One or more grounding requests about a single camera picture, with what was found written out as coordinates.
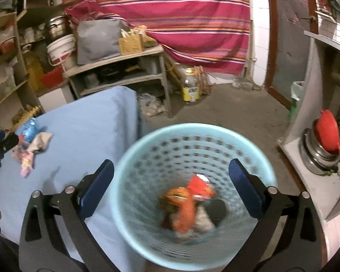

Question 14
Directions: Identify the brown door frame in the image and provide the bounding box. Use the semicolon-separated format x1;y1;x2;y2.
264;0;322;111

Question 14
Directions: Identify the red plastic basket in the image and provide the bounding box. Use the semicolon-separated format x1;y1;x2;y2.
39;66;65;89

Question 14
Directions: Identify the red plastic lid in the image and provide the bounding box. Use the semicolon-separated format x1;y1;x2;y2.
314;109;340;153

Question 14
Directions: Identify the white counter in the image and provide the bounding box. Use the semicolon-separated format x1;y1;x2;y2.
277;31;340;261

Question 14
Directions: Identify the white plastic bucket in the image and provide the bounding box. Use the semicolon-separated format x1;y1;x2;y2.
46;33;76;68

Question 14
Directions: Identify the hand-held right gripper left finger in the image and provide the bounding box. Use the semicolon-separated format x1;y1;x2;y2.
19;159;115;272

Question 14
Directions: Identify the small wooden table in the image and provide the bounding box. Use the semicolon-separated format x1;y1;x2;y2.
63;45;174;119

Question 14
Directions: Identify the stack of metal pots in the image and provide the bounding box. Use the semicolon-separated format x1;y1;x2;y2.
298;127;340;176

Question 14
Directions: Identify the beige printed snack wrapper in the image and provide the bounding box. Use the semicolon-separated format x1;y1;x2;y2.
26;132;54;156

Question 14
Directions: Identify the wooden shelf unit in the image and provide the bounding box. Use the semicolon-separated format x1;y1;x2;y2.
0;11;44;121

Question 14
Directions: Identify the green plastic bag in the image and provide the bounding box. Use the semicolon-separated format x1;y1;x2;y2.
288;81;306;120

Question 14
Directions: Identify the yellow utensil holder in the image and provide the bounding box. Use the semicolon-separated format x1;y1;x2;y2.
118;33;144;55

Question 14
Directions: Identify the brown paper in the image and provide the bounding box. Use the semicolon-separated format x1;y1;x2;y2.
195;206;216;231

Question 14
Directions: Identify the pink wrapper trash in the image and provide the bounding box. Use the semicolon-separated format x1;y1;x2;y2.
19;149;37;180

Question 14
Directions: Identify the yellow egg carton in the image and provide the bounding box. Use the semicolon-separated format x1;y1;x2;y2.
11;104;44;123

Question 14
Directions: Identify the plastic bag on floor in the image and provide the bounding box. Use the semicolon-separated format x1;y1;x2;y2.
138;93;167;117

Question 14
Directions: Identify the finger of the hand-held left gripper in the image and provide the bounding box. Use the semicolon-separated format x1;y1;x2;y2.
0;130;19;176

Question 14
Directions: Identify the black paper cup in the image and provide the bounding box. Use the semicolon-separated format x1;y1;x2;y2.
206;198;228;222

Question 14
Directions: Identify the large amber oil bottle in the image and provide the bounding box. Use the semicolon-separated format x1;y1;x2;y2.
25;51;45;92

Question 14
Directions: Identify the blue plastic bag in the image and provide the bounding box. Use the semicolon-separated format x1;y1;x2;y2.
16;117;41;143

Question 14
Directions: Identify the orange snack wrapper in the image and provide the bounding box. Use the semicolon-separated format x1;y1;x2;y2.
162;186;198;232

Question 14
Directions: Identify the red foil wrapper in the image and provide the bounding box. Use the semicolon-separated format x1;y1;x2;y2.
186;174;218;202

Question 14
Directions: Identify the light blue plastic basket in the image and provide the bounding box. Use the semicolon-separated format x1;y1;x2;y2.
109;123;278;264

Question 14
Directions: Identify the red striped cloth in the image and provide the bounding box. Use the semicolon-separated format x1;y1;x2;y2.
56;0;252;76

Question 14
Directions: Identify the metal cooking pot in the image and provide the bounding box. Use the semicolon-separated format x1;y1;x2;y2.
45;15;71;41

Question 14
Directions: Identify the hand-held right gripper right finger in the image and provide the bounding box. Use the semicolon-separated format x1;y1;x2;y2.
228;159;324;272

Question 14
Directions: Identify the yellow oil bottle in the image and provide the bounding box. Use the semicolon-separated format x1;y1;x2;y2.
182;67;202;103

